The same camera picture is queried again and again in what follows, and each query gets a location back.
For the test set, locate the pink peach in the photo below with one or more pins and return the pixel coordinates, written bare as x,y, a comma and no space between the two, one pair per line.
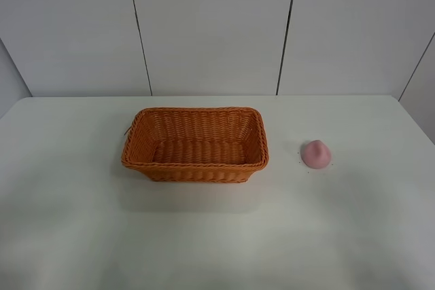
316,155

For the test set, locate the orange woven rectangular basket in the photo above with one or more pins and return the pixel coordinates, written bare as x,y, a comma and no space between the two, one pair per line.
201,145

